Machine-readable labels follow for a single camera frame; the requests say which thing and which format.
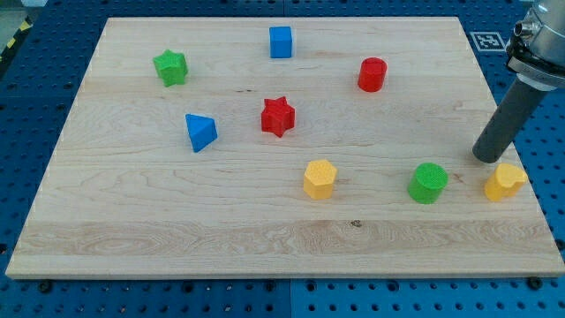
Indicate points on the yellow heart block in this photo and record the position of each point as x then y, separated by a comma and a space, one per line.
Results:
505, 181

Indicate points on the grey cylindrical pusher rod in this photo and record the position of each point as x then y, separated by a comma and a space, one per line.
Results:
511, 114

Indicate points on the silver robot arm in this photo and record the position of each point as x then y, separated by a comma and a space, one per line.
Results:
536, 47

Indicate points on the wooden board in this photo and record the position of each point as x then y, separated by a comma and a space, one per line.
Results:
124, 196

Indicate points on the yellow hexagon block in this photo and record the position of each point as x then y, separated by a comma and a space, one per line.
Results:
319, 179

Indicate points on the red star block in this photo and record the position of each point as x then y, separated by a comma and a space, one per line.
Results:
277, 116

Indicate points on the blue triangle block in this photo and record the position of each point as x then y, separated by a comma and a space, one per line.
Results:
202, 131

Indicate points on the red cylinder block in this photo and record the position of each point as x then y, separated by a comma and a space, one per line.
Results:
372, 74

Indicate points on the blue cube block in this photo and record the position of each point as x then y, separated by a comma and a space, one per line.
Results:
280, 40

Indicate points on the green star block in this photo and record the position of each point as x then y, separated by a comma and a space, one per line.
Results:
171, 68

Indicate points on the green cylinder block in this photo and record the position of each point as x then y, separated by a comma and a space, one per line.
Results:
427, 183

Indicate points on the fiducial marker tag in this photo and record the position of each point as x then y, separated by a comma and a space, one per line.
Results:
488, 41

